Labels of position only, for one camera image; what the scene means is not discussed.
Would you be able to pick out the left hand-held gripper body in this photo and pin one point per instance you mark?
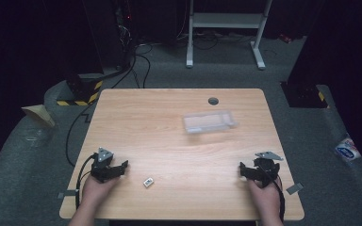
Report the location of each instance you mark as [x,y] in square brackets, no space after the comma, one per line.
[103,166]

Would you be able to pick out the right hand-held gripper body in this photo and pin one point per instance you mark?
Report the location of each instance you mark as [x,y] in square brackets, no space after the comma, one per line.
[264,168]

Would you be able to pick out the small white rectangular block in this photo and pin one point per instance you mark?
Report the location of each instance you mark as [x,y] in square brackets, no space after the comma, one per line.
[148,182]

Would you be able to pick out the clear plastic tray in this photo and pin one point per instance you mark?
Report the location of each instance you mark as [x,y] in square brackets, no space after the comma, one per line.
[209,121]

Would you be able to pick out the person's left hand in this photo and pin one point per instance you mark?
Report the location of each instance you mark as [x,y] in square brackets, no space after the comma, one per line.
[96,192]

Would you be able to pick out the person's right hand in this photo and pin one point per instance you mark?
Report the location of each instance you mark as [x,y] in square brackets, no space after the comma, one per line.
[265,196]

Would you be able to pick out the grey tape strip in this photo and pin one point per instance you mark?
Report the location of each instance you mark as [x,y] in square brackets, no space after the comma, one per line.
[294,188]
[67,194]

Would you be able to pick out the round table grommet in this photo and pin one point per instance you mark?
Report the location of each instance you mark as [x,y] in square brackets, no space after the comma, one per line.
[213,101]

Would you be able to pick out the black yellow striped base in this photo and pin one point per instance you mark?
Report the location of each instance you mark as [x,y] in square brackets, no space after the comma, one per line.
[83,89]
[304,95]

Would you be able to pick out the beige cardboard piece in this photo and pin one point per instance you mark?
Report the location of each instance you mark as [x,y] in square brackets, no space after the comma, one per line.
[40,113]

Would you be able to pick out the blue white plastic packet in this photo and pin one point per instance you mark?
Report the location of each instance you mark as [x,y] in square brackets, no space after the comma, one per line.
[347,150]

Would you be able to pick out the black equipment stand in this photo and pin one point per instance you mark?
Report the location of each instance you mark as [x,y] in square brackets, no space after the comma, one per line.
[113,31]

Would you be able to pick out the white metal stand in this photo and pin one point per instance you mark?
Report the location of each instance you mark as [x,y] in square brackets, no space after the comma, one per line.
[227,22]

